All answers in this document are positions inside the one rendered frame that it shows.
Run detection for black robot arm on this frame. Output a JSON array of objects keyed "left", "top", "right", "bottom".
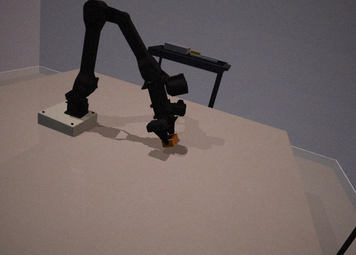
[{"left": 64, "top": 0, "right": 188, "bottom": 118}]

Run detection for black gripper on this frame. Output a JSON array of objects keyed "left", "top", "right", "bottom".
[{"left": 146, "top": 98, "right": 178, "bottom": 145}]

